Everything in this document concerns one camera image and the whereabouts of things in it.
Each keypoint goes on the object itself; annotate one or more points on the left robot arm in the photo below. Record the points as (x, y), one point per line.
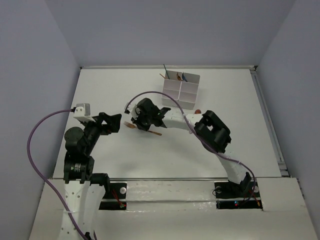
(84, 189)

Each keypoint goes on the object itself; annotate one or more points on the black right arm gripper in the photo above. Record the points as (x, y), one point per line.
(140, 125)

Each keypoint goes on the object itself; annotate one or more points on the copper fork long handle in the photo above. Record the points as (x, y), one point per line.
(132, 126)

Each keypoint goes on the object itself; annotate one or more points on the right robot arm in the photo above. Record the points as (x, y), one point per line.
(213, 134)

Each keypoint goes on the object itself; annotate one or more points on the dark blue fork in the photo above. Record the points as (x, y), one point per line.
(183, 77)

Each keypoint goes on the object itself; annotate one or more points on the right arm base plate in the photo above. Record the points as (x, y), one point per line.
(228, 197)

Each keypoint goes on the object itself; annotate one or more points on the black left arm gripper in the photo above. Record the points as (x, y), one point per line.
(104, 122)

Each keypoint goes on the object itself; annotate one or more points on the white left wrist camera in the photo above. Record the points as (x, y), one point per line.
(82, 113)

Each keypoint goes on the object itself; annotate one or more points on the left white organizer box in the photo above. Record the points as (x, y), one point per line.
(173, 86)

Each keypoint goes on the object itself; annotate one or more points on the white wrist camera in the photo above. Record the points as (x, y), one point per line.
(82, 113)
(132, 110)

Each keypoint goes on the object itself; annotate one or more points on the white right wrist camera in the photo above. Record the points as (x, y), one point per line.
(132, 110)

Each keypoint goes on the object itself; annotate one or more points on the right white organizer box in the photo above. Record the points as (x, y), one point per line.
(189, 90)

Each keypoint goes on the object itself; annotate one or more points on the white organizer box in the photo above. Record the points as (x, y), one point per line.
(173, 86)
(189, 90)

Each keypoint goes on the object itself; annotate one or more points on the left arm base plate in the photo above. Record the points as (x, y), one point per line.
(115, 198)

